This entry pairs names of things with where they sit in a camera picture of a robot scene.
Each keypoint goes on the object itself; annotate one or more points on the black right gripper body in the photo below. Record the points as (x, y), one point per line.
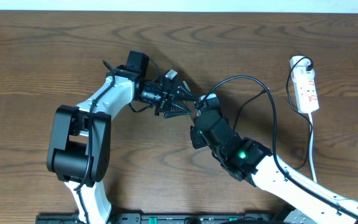
(197, 140)

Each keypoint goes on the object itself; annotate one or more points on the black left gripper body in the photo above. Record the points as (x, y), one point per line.
(158, 96)

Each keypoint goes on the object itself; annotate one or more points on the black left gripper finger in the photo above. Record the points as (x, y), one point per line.
(176, 109)
(183, 94)

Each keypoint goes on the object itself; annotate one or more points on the Galaxy S25 Ultra smartphone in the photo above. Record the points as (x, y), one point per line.
(194, 113)

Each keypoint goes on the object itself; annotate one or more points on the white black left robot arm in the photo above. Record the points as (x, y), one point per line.
(79, 149)

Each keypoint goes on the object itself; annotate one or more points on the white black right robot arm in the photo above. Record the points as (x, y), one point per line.
(248, 160)

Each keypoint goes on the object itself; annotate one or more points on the white USB charger adapter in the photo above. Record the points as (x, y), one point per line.
(301, 68)

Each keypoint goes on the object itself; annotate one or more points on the white power strip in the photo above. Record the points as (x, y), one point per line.
(306, 96)

